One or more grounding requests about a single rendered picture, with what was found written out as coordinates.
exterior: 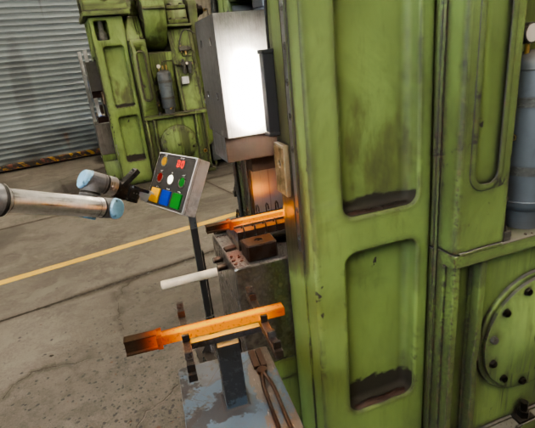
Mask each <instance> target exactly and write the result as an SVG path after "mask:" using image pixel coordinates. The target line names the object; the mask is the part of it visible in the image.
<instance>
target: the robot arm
mask: <svg viewBox="0 0 535 428"><path fill-rule="evenodd" d="M139 173H140V171H139V170H138V169H137V168H133V169H132V170H131V171H130V172H129V173H128V174H127V175H126V176H125V177H124V178H123V179H122V180H121V181H120V180H119V179H118V178H117V177H112V176H109V175H105V174H103V173H99V172H94V171H90V170H83V171H82V172H81V173H80V175H79V176H78V179H77V184H76V185H77V187H78V188H79V189H80V192H79V195H74V194H58V193H49V192H41V191H33V190H24V189H10V188H9V187H8V185H6V184H5V183H0V217H4V216H5V215H6V214H7V213H17V214H36V215H55V216H73V217H83V218H87V219H92V220H95V219H96V218H97V217H99V218H113V219H118V218H120V217H121V216H122V215H123V212H124V204H123V202H122V200H126V201H130V202H133V203H138V199H139V197H140V200H143V201H145V202H146V201H148V199H149V197H150V196H151V195H155V194H154V193H153V192H152V191H149V190H146V189H141V188H140V187H137V186H134V185H131V184H130V182H131V181H132V180H133V179H134V178H135V177H136V176H137V175H138V174H139ZM139 191H140V192H139ZM101 194H108V195H111V197H114V198H106V197H100V195H101Z"/></svg>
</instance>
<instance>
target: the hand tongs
mask: <svg viewBox="0 0 535 428"><path fill-rule="evenodd" d="M255 353H256V354H255ZM248 354H249V356H250V359H251V362H252V365H253V368H254V370H256V371H257V373H258V374H259V375H261V383H262V390H263V393H264V396H265V398H266V400H267V405H268V407H269V409H270V412H271V414H272V416H273V420H274V423H275V425H276V428H281V426H280V423H279V420H278V418H277V415H276V413H275V411H274V408H273V405H272V402H271V400H270V397H269V395H268V391H267V388H266V384H265V378H266V379H267V381H268V382H269V384H270V386H271V387H272V389H273V392H274V394H275V396H276V398H277V401H278V403H279V406H280V408H281V411H282V413H283V416H284V418H285V421H286V423H287V426H288V427H289V428H293V426H292V424H291V422H290V418H289V416H288V414H287V412H286V410H285V407H284V405H283V402H282V400H281V398H280V395H279V393H278V390H277V388H276V386H275V384H274V383H273V381H272V380H271V379H270V377H269V376H268V374H267V363H266V360H265V358H264V356H263V354H262V351H261V348H258V349H255V351H254V350H251V351H248ZM256 357H257V358H258V361H259V363H260V365H261V366H260V365H259V363H258V361H257V358H256ZM264 377H265V378H264Z"/></svg>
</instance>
